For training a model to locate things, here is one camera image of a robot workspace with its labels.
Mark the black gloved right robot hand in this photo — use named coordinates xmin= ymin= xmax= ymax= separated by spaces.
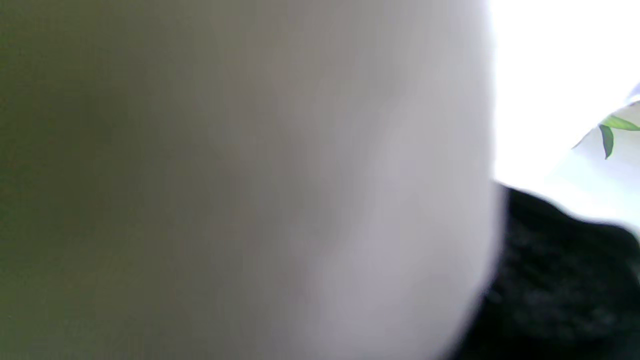
xmin=445 ymin=182 xmax=640 ymax=360

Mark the large green leafy plant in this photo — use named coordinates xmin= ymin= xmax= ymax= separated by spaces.
xmin=599 ymin=114 xmax=640 ymax=160

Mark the white backdrop cloth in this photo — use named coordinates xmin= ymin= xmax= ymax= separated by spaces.
xmin=487 ymin=0 xmax=640 ymax=236

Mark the white pillow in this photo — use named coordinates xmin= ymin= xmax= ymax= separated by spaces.
xmin=0 ymin=0 xmax=503 ymax=360

